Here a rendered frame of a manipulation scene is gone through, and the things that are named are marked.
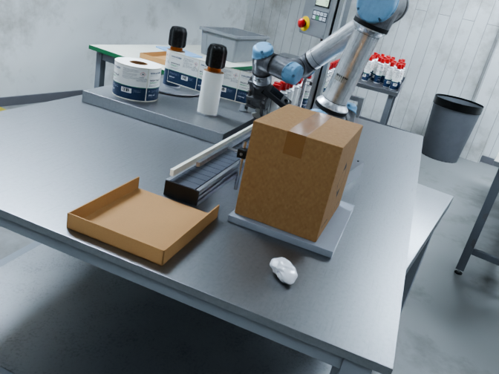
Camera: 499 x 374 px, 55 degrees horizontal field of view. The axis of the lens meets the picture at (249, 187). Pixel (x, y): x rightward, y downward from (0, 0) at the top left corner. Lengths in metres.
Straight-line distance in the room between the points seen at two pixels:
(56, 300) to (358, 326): 1.24
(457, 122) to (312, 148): 4.68
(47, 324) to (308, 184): 1.08
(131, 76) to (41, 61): 2.94
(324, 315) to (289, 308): 0.08
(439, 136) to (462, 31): 1.33
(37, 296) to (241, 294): 1.10
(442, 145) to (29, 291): 4.82
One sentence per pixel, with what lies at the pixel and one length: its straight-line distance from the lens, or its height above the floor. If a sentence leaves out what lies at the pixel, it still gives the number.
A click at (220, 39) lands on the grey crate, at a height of 0.96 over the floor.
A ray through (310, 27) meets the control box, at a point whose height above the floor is 1.32.
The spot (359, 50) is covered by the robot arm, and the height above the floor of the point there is 1.31.
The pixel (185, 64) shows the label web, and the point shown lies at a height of 1.02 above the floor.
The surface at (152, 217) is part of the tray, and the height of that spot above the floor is 0.83.
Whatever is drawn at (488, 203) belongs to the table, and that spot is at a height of 0.51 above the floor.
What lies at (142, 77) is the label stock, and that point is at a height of 0.98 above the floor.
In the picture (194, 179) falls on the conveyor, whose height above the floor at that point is 0.88.
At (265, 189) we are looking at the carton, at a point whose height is 0.95.
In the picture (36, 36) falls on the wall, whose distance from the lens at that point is 4.93.
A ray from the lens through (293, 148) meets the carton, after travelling 1.22.
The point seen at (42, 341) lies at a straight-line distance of 1.81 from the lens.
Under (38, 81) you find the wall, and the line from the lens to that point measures 5.03.
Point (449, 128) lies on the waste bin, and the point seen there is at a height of 0.39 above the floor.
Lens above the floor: 1.44
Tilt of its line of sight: 23 degrees down
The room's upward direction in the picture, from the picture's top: 12 degrees clockwise
